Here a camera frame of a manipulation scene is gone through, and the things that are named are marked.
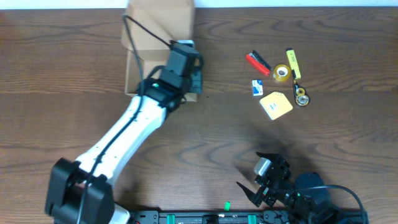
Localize yellow tape roll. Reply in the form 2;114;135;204
273;64;292;82

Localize white blue staples box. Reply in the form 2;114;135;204
252;80;263;96

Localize black correction tape dispenser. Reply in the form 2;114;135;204
293;80;310;107

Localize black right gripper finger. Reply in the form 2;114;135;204
256;152;280;161
236;182;260;207

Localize yellow sticky notepad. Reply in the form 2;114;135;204
259;91;293;120

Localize red black stapler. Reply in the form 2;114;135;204
245;50;272;77

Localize brown cardboard box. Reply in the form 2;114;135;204
120;0;198;103

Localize yellow highlighter pen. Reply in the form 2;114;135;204
286;49;301;80

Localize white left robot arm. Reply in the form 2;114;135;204
45;40;203;224

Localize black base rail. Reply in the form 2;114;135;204
126;210;369;224

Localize green clip on rail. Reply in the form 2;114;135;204
224;202;231;212

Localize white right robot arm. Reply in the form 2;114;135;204
238;152;340;223

